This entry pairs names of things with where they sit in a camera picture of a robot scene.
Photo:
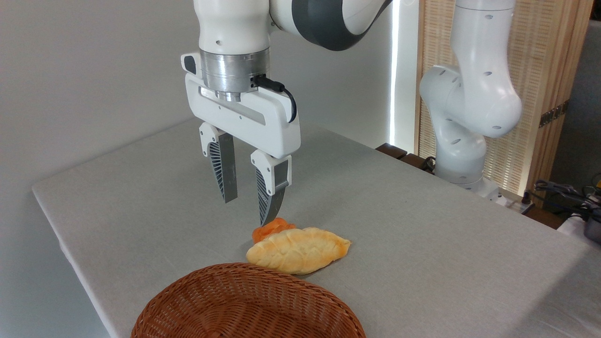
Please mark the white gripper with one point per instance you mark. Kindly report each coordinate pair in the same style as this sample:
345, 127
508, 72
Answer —
263, 117

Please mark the grey tablecloth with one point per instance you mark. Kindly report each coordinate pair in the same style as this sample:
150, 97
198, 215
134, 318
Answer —
399, 225

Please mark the dark grey device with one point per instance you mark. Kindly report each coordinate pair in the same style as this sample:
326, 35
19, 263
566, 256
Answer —
594, 230

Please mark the dark wooden furniture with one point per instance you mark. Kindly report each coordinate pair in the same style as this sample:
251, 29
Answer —
392, 150

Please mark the brown wicker basket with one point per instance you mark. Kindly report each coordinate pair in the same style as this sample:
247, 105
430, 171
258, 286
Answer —
244, 305

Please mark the small orange food piece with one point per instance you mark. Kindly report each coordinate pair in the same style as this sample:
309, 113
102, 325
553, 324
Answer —
265, 231

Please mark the wooden slatted screen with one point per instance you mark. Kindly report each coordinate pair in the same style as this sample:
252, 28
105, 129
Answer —
544, 47

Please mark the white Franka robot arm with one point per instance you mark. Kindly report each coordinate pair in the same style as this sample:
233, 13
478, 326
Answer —
469, 94

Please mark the golden bread loaf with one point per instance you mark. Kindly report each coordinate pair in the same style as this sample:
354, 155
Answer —
296, 251

